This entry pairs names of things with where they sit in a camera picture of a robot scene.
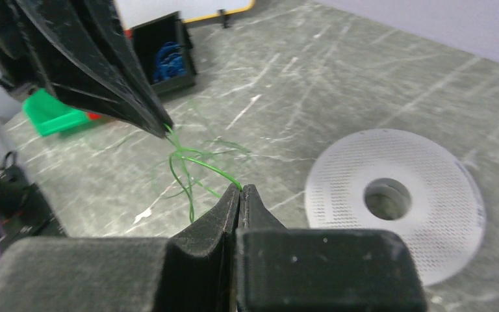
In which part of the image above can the blue cable coil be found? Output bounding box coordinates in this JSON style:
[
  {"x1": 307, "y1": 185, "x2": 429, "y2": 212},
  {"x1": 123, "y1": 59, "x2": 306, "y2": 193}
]
[{"x1": 152, "y1": 41, "x2": 188, "y2": 85}]

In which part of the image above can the black storage bin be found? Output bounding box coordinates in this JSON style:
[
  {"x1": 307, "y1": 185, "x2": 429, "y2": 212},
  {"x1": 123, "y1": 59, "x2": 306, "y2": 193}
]
[{"x1": 131, "y1": 12, "x2": 197, "y2": 96}]

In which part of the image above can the white perforated filament spool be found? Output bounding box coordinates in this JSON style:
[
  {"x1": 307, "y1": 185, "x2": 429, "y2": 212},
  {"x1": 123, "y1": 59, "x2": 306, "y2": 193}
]
[{"x1": 305, "y1": 129, "x2": 487, "y2": 286}]

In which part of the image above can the green storage bin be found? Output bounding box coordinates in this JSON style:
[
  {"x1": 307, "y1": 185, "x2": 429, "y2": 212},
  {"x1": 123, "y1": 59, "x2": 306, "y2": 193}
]
[{"x1": 22, "y1": 89, "x2": 90, "y2": 137}]

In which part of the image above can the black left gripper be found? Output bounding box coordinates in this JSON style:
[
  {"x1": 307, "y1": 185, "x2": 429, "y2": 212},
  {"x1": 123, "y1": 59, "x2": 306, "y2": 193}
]
[{"x1": 0, "y1": 1, "x2": 173, "y2": 138}]

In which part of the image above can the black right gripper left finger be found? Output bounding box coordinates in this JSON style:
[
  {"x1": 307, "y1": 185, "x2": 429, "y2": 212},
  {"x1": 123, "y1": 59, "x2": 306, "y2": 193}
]
[{"x1": 0, "y1": 185, "x2": 240, "y2": 311}]

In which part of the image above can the red storage bin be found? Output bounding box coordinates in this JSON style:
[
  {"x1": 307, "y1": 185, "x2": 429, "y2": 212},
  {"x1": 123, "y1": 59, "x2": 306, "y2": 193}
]
[{"x1": 86, "y1": 29, "x2": 132, "y2": 120}]

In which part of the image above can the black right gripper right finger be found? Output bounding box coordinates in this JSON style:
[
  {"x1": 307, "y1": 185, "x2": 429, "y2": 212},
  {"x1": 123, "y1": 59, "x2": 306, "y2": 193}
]
[{"x1": 235, "y1": 185, "x2": 428, "y2": 311}]

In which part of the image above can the green cable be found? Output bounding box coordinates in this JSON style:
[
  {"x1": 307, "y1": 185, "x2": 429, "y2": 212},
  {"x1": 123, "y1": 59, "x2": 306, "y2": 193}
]
[{"x1": 90, "y1": 99, "x2": 253, "y2": 224}]

